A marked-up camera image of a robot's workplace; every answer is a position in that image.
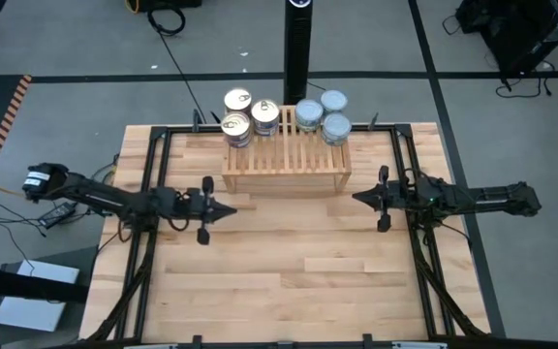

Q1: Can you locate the black floor cable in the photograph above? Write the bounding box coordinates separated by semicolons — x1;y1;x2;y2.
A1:
145;4;208;125
494;60;557;101

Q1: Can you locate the black beam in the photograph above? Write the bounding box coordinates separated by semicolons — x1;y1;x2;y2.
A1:
0;264;91;305

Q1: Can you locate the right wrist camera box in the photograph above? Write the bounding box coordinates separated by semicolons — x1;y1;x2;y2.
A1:
388;181;414;205

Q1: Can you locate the yellow floor cable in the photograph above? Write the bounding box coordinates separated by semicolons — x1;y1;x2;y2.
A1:
0;181;31;199

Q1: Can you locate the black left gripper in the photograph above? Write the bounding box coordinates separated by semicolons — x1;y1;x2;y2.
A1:
180;174;238;246

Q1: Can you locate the wooden slatted shelf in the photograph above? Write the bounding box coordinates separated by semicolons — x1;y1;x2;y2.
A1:
220;104;353;196

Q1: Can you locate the black equipment cabinet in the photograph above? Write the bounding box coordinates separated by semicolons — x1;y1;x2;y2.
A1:
454;0;558;81

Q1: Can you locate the white board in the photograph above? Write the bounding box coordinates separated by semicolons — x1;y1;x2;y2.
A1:
0;259;81;333

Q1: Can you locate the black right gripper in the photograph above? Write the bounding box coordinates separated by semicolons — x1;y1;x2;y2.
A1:
352;164;409;234

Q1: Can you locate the black power adapter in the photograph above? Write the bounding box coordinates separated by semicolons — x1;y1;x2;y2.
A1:
38;201;78;230

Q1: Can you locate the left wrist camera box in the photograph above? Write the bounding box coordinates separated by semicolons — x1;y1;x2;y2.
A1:
181;187;203;207

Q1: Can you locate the black floor equipment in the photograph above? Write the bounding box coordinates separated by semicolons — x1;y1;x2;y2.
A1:
136;0;203;12

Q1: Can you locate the black aluminium table frame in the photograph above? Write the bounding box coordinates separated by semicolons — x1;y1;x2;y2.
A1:
84;123;491;349

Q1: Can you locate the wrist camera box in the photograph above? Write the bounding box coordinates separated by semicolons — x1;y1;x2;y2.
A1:
181;187;203;207
388;181;414;205

